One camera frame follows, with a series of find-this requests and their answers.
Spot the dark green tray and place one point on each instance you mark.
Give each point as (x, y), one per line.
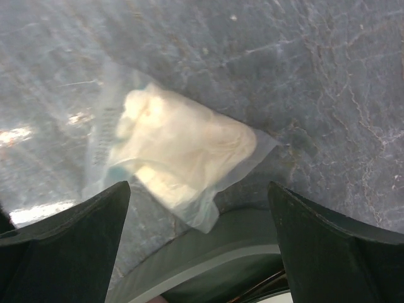
(240, 252)

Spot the bag of white gloves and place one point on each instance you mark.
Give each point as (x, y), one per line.
(182, 152)

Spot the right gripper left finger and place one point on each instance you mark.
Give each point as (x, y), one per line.
(67, 257)

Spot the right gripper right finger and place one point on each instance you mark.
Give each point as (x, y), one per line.
(329, 257)

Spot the white square plate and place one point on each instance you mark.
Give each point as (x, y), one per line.
(279, 297)

